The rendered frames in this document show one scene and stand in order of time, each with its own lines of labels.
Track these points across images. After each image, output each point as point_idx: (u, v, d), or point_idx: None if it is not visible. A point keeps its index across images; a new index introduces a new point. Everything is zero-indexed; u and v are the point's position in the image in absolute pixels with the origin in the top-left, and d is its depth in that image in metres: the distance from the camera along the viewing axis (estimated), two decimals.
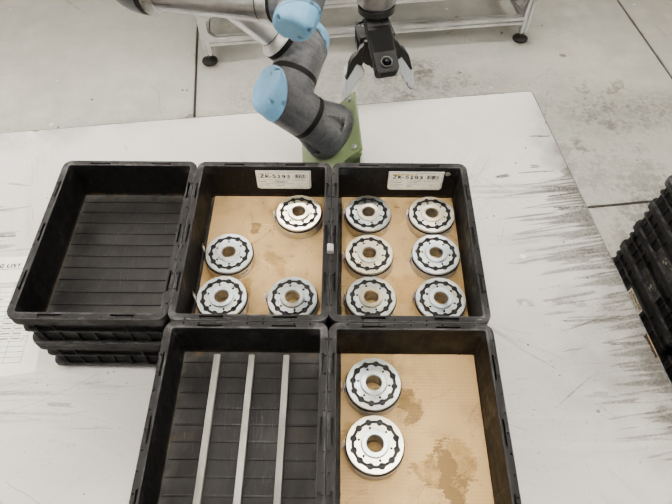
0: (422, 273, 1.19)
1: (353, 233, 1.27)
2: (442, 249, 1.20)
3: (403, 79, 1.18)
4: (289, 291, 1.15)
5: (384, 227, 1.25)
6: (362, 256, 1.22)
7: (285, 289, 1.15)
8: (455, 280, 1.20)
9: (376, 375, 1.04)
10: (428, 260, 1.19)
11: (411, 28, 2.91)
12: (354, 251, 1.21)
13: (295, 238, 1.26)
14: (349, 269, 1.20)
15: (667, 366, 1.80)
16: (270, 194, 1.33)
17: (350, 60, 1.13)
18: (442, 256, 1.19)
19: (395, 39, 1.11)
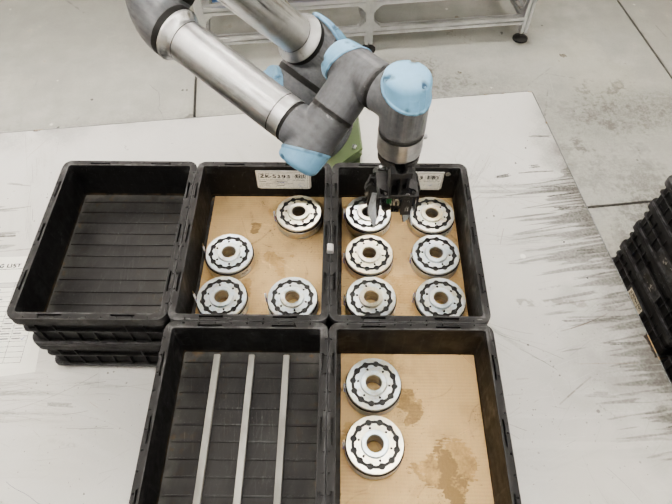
0: (422, 273, 1.19)
1: (353, 233, 1.27)
2: (442, 249, 1.21)
3: None
4: (289, 291, 1.15)
5: (384, 227, 1.25)
6: (362, 256, 1.23)
7: (285, 289, 1.15)
8: (455, 280, 1.20)
9: (376, 375, 1.05)
10: (428, 260, 1.20)
11: (411, 28, 2.91)
12: (354, 251, 1.21)
13: (295, 238, 1.26)
14: (349, 269, 1.20)
15: (667, 366, 1.80)
16: (270, 194, 1.33)
17: (419, 185, 1.05)
18: (442, 256, 1.20)
19: (375, 171, 1.01)
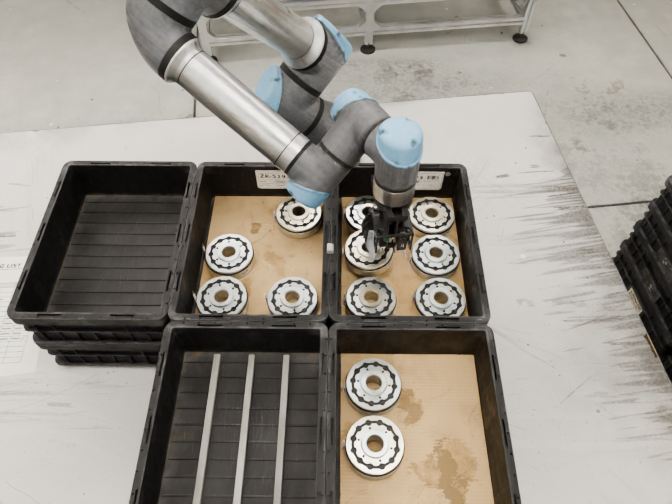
0: (422, 273, 1.19)
1: (353, 233, 1.27)
2: (442, 249, 1.21)
3: None
4: (289, 291, 1.15)
5: None
6: (362, 251, 1.21)
7: (285, 289, 1.15)
8: (455, 280, 1.20)
9: (376, 375, 1.05)
10: (428, 260, 1.20)
11: (411, 28, 2.91)
12: (353, 246, 1.19)
13: (295, 238, 1.26)
14: (349, 264, 1.19)
15: (667, 366, 1.80)
16: (270, 194, 1.33)
17: (411, 220, 1.13)
18: (442, 256, 1.20)
19: (371, 212, 1.09)
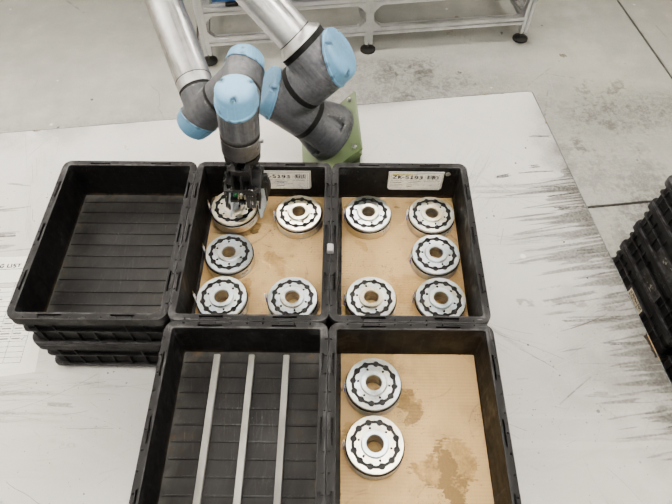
0: (422, 273, 1.19)
1: (353, 233, 1.27)
2: (442, 249, 1.21)
3: None
4: (289, 291, 1.15)
5: (384, 227, 1.25)
6: (230, 209, 1.28)
7: (285, 289, 1.15)
8: (455, 280, 1.20)
9: (376, 375, 1.05)
10: (428, 260, 1.20)
11: (411, 28, 2.91)
12: (220, 203, 1.26)
13: (295, 238, 1.26)
14: (213, 219, 1.25)
15: (667, 366, 1.80)
16: (270, 194, 1.33)
17: (270, 184, 1.20)
18: (442, 256, 1.20)
19: (228, 168, 1.15)
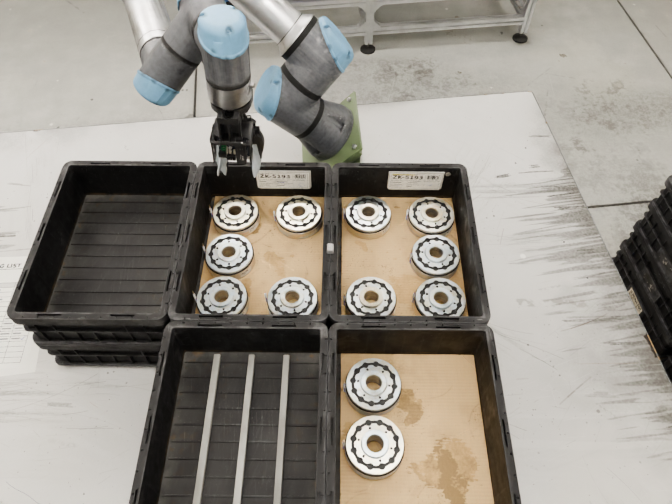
0: (422, 273, 1.19)
1: (353, 233, 1.27)
2: (442, 249, 1.21)
3: None
4: (289, 291, 1.15)
5: (384, 227, 1.25)
6: (231, 214, 1.29)
7: (285, 289, 1.15)
8: (455, 280, 1.20)
9: (376, 375, 1.05)
10: (428, 260, 1.20)
11: (411, 28, 2.91)
12: (222, 208, 1.28)
13: (295, 238, 1.26)
14: (214, 224, 1.27)
15: (667, 366, 1.80)
16: (270, 194, 1.33)
17: (263, 139, 1.09)
18: (442, 256, 1.20)
19: (216, 120, 1.05)
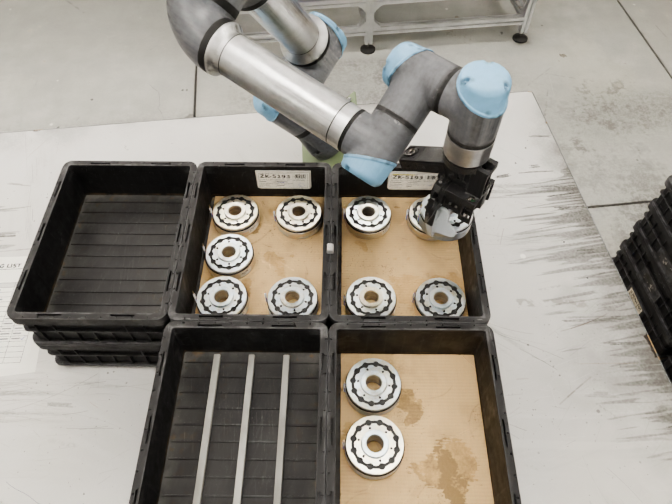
0: None
1: (353, 233, 1.27)
2: None
3: None
4: (289, 291, 1.15)
5: (384, 227, 1.25)
6: (231, 214, 1.29)
7: (285, 289, 1.15)
8: (455, 280, 1.20)
9: (376, 375, 1.05)
10: None
11: (411, 28, 2.91)
12: (222, 208, 1.28)
13: (295, 238, 1.26)
14: (214, 224, 1.27)
15: (667, 366, 1.80)
16: (270, 194, 1.33)
17: None
18: (454, 212, 1.08)
19: (439, 189, 0.96)
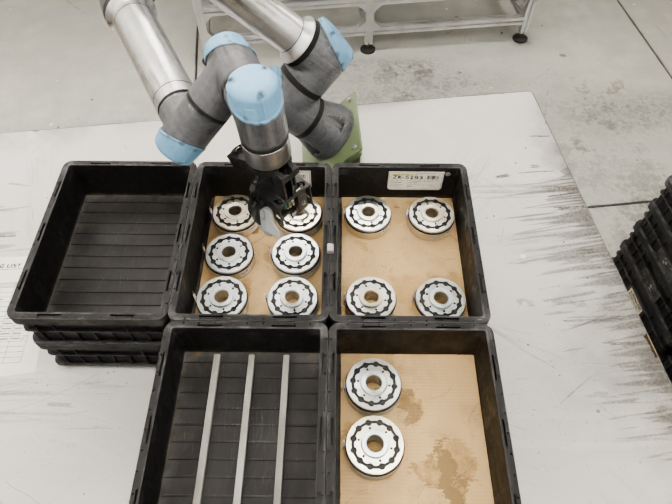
0: (278, 270, 1.20)
1: (353, 233, 1.27)
2: (302, 249, 1.21)
3: None
4: (289, 291, 1.15)
5: (384, 227, 1.25)
6: (231, 214, 1.29)
7: (285, 289, 1.15)
8: (455, 280, 1.20)
9: (376, 375, 1.05)
10: (286, 258, 1.20)
11: (411, 28, 2.91)
12: (222, 208, 1.28)
13: None
14: (214, 224, 1.27)
15: (667, 366, 1.80)
16: None
17: None
18: (300, 255, 1.20)
19: (254, 189, 0.96)
